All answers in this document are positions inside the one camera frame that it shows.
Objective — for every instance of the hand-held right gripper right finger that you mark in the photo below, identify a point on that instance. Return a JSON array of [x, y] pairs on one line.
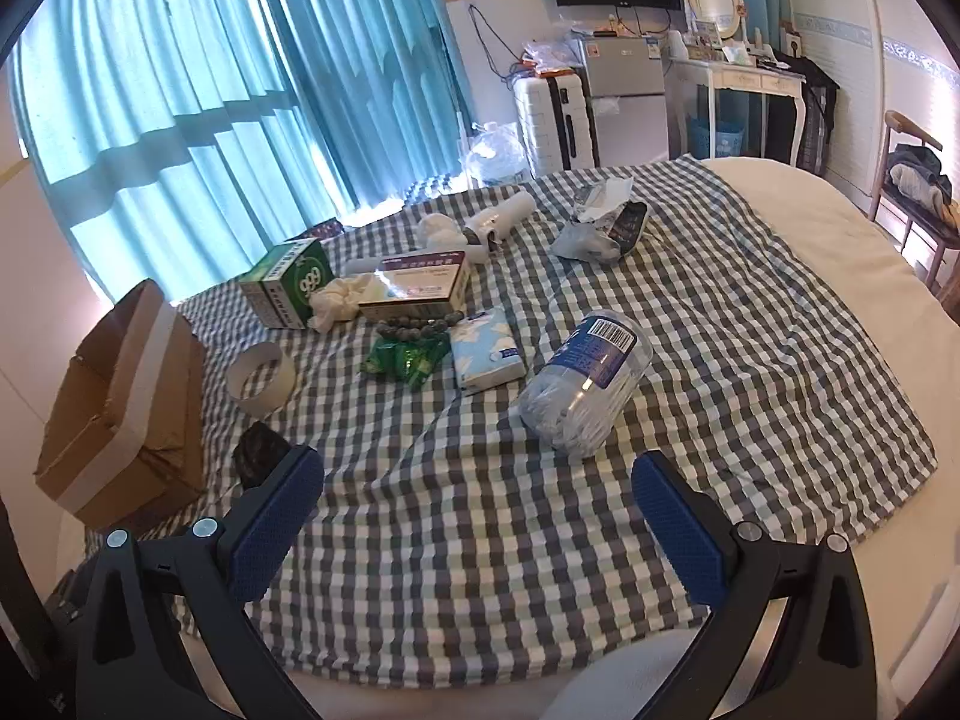
[[675, 525]]

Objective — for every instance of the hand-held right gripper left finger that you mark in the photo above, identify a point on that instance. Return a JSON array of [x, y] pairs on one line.
[[281, 517]]

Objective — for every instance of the clear tape roll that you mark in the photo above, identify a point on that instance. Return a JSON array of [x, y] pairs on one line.
[[264, 399]]

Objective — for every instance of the clear plastic cotton swab jar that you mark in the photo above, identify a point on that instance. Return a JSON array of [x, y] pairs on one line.
[[577, 390]]

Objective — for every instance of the brown cardboard box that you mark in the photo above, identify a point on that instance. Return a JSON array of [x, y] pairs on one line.
[[127, 405]]

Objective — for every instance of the green foil candy packets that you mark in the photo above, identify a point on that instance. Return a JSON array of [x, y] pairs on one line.
[[401, 361]]

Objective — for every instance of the green medicine box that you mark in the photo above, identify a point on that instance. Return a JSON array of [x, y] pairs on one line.
[[289, 281]]

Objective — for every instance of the blue and white tissue pack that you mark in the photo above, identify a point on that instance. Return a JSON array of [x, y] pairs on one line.
[[487, 352]]

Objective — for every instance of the black object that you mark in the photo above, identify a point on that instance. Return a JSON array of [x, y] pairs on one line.
[[259, 450]]

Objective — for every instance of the grey checked blanket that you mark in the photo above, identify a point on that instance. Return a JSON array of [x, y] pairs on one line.
[[487, 540]]

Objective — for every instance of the white fabric scrunchie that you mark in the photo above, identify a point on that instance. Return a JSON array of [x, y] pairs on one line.
[[337, 301]]

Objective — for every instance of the grey tube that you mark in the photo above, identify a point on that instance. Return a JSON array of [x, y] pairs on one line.
[[360, 265]]

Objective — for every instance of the maroon and white medicine box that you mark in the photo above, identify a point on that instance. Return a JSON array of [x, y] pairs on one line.
[[416, 283]]

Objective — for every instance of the dark patterned bag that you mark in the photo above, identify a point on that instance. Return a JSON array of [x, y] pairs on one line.
[[324, 229]]

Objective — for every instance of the dark printed snack packet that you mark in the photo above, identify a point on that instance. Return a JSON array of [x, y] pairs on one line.
[[628, 226]]

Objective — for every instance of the crumpled white tissue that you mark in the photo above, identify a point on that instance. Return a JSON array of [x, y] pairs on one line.
[[439, 231]]

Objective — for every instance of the white plastic wrapper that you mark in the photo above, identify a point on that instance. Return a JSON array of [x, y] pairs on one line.
[[600, 195]]

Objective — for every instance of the blue plastic basket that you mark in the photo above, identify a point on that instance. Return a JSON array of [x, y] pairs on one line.
[[716, 139]]

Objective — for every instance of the large clear water jug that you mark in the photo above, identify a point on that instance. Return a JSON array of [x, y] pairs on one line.
[[495, 154]]

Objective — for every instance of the pile of clothes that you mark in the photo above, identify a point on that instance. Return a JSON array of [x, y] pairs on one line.
[[919, 180]]

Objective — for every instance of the silver mini fridge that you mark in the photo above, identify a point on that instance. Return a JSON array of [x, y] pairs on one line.
[[626, 105]]

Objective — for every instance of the white suitcase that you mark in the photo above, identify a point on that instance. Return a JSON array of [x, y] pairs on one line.
[[536, 124]]

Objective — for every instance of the black hanging bag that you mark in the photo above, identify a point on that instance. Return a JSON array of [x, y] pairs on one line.
[[814, 112]]

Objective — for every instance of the white dressing table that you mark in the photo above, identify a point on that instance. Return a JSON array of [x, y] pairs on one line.
[[739, 79]]

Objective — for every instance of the wooden chair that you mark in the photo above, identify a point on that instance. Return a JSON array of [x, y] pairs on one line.
[[896, 120]]

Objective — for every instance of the clear plastic bag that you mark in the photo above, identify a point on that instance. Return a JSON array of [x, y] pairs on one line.
[[551, 56]]

